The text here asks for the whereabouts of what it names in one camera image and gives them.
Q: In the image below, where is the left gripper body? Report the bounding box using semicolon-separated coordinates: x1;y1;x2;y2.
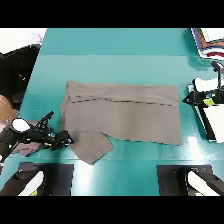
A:
49;130;75;152

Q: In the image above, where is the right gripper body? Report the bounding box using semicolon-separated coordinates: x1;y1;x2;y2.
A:
182;85;204;106

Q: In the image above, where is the mauve garment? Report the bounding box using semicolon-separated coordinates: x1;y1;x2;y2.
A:
12;139;45;158

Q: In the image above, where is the heap of clothes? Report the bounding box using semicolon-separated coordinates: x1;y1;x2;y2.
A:
190;27;224;61

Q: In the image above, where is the brown T-shirt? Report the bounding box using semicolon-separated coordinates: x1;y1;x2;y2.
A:
59;80;184;166

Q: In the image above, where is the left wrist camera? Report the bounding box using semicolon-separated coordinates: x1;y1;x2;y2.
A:
35;111;55;132

